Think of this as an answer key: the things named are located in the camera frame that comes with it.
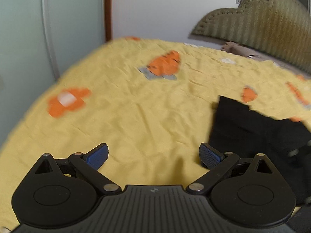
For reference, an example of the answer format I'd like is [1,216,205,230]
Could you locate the black trousers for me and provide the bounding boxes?
[208,96,310,205]

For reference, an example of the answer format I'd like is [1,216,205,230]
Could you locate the yellow carrot print quilt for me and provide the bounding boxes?
[1,38,310,229]

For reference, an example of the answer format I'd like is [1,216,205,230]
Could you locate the grey brown bed sheet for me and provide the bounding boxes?
[188,34,310,79]

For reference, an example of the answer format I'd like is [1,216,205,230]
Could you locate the olive padded headboard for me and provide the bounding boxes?
[191,0,310,73]

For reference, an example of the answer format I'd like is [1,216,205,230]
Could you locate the frosted floral glass door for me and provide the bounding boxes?
[1,0,105,142]

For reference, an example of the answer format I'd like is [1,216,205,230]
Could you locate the brown wooden door frame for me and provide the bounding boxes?
[103,0,112,42]

